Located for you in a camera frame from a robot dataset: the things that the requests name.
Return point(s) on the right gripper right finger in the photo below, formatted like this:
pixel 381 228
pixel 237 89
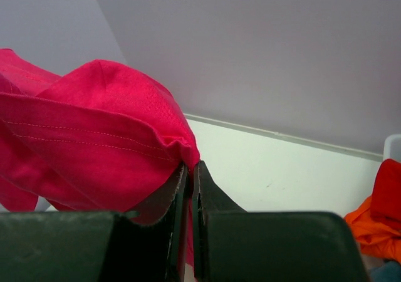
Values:
pixel 231 244

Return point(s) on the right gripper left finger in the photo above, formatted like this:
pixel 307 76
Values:
pixel 146 243

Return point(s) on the crimson t shirt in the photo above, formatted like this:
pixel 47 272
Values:
pixel 103 137

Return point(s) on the orange t shirt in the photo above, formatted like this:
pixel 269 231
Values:
pixel 374 238

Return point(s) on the red t shirt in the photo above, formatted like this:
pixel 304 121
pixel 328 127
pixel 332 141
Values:
pixel 385 205

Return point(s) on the white plastic basket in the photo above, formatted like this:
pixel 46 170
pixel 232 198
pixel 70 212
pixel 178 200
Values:
pixel 392 148

